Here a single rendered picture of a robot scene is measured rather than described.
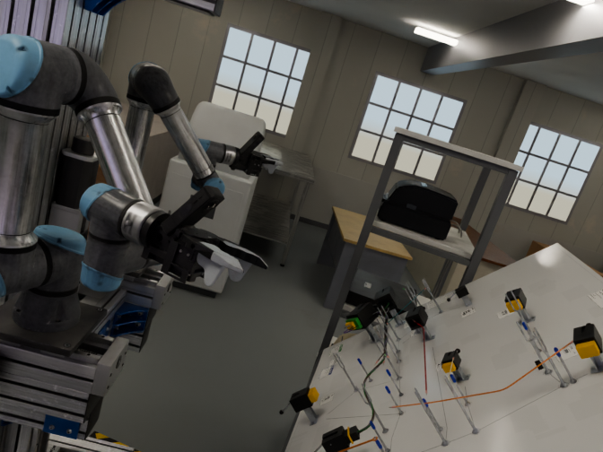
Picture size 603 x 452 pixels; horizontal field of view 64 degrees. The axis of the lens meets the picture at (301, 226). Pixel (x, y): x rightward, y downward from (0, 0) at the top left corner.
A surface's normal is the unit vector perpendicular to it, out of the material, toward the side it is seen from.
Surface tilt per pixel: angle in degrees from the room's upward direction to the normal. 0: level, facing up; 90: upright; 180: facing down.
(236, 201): 90
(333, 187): 90
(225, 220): 90
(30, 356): 90
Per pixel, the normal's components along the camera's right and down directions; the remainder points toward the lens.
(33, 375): 0.00, 0.26
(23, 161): 0.64, 0.39
